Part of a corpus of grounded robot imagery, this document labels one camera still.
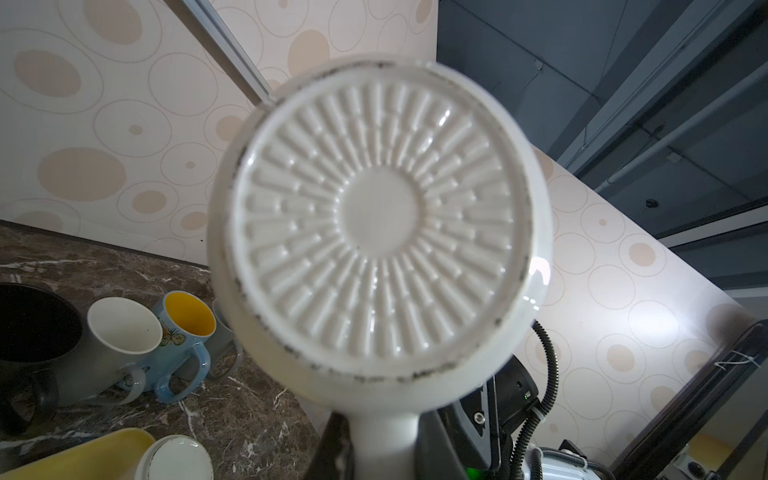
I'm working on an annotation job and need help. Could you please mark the horizontal aluminium rail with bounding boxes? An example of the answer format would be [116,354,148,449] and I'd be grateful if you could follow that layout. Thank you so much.
[163,0,274,105]

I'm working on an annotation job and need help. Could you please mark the small grey mug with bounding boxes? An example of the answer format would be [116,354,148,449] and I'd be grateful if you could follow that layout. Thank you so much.
[54,297,162,407]

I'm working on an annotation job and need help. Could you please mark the yellow plastic tray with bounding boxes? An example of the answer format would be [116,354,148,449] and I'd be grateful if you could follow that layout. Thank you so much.
[1,428,156,480]

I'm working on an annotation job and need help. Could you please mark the blue mug yellow inside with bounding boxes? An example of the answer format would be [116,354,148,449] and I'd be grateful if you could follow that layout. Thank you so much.
[138,291,217,403]

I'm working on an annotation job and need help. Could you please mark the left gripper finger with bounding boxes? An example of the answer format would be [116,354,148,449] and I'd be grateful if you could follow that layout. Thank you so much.
[303,412,354,480]

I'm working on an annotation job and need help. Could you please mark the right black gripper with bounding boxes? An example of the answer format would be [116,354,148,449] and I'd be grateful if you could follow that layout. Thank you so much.
[416,383,498,479]

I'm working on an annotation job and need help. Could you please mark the black mug white base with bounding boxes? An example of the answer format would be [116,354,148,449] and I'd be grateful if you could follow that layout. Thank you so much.
[1,282,84,436]

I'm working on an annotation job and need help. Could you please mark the cream white mug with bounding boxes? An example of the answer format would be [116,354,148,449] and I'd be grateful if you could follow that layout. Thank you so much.
[129,435,214,480]

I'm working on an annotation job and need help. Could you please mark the large grey mug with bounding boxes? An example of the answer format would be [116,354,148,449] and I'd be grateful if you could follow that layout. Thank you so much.
[179,294,243,381]

